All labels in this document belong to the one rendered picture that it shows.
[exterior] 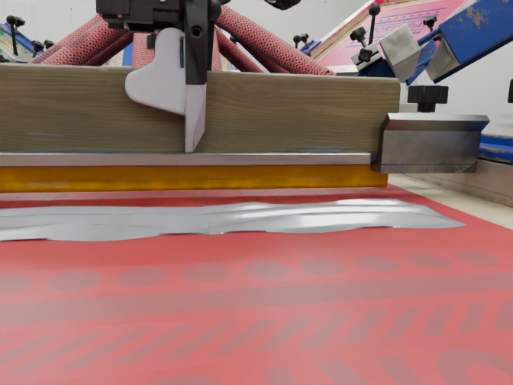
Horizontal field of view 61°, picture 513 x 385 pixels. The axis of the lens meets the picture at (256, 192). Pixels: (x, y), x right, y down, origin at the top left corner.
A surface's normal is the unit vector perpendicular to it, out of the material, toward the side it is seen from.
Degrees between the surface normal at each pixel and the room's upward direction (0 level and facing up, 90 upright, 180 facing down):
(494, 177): 90
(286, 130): 90
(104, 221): 29
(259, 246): 0
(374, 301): 0
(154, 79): 83
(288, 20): 90
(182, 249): 0
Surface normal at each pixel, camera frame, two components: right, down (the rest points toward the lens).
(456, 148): 0.20, 0.20
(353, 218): 0.12, -0.66
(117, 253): 0.02, -0.98
